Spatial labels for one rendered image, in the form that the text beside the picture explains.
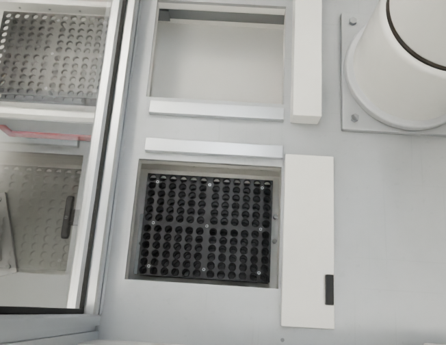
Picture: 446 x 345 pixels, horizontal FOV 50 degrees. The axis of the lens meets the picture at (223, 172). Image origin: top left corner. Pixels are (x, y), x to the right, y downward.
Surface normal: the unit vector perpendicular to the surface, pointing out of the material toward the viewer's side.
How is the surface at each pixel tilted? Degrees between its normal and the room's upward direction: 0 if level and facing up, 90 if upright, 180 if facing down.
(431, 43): 90
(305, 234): 0
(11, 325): 90
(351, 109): 0
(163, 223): 0
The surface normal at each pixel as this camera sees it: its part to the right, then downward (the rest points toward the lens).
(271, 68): 0.00, -0.29
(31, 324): 1.00, 0.06
